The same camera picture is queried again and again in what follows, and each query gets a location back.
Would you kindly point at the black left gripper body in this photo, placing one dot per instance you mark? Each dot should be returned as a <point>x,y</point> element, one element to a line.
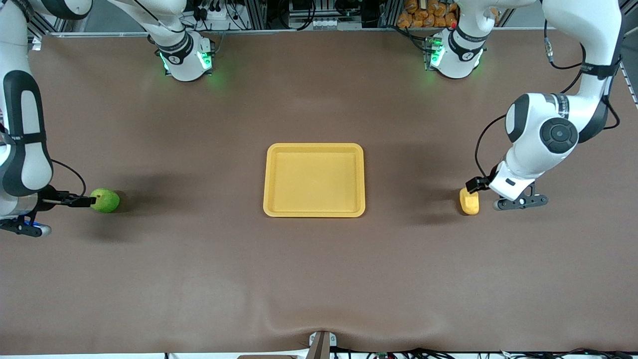
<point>484,182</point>

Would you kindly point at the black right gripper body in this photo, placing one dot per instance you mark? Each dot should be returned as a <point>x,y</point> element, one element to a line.
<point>48,197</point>

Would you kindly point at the yellow potato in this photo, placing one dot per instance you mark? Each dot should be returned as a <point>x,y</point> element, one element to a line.
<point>469,205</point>

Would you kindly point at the green apple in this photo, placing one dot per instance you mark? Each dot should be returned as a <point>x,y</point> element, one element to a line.
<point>107,202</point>

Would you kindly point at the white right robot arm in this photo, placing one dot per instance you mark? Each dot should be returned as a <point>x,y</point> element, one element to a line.
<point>25,149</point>

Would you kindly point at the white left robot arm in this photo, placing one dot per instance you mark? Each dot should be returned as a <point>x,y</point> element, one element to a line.
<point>558,134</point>

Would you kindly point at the yellow plastic tray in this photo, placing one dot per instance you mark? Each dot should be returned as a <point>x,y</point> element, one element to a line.
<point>314,180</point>

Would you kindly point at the aluminium diagonal strut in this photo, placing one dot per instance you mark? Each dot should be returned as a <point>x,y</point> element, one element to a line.
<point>36,31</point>

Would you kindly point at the brown table mat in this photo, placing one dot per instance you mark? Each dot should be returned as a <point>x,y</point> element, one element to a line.
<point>319,274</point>

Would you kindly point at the pile of orange bread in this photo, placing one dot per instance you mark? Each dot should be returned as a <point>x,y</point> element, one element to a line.
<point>418,12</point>

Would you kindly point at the grey electronics box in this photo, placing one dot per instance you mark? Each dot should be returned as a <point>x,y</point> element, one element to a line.
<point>324,22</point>

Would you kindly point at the white power strip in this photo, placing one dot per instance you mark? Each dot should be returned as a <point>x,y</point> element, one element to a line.
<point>217,12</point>

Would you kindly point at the aluminium frame post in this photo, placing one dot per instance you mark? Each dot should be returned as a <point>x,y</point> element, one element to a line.
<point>256,12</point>
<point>392,12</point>

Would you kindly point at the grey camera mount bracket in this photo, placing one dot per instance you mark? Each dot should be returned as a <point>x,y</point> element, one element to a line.
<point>321,346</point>

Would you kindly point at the aluminium table frame rail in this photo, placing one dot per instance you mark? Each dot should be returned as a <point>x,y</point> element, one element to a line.
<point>299,31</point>

